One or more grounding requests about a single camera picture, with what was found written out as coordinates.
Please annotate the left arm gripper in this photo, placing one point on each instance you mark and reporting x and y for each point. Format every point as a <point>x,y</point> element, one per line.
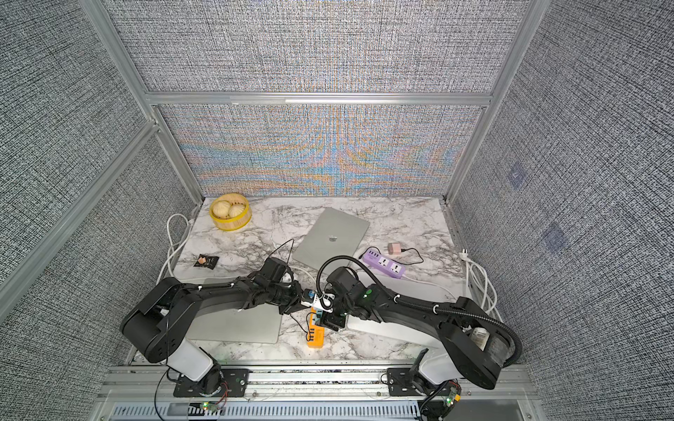
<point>294,306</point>

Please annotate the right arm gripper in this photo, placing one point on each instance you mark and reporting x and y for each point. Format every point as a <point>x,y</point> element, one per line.
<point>329,320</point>

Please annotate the pink charger plug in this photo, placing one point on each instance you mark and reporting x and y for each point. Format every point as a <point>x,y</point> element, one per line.
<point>394,248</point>

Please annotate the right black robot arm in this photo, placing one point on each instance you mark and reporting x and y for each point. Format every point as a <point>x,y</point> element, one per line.
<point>478,345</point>

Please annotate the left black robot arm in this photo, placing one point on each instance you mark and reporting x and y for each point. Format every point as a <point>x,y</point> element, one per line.
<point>157,326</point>

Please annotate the silver laptop front left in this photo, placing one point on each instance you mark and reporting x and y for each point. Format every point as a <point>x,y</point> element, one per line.
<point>258,325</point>

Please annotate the silver laptop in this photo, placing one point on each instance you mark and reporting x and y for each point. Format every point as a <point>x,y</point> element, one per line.
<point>393,331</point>
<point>334,233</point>
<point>258,325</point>

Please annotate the silver laptop at back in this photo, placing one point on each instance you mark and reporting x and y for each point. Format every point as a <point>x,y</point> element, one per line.
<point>334,233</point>

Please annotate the silver laptop front right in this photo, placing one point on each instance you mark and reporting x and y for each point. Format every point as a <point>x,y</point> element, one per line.
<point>393,331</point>

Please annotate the orange power strip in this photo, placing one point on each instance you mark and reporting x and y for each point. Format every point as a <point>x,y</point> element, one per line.
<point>315,337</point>

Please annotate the purple power strip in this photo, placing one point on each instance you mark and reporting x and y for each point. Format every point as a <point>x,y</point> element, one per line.
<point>374,259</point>

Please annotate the small black snack packet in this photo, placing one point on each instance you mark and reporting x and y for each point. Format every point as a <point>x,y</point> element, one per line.
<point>206,261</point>

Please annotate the right steamed bun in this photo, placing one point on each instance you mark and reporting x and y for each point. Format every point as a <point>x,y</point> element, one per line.
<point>236,210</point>

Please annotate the steamed bun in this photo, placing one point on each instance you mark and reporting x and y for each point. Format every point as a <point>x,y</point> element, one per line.
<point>221,209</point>
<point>236,210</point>

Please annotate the yellow wooden steamer basket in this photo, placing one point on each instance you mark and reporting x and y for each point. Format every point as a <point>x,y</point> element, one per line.
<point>230,225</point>

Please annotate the left steamed bun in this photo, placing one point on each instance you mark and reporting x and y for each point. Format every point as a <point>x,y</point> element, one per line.
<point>221,209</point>

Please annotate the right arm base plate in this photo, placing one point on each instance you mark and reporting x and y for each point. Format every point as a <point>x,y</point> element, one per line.
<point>409,382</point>

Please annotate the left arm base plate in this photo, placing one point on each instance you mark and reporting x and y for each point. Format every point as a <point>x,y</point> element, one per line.
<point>219,382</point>

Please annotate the aluminium front rail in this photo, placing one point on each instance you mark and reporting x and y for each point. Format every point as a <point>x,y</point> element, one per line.
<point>330,380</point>

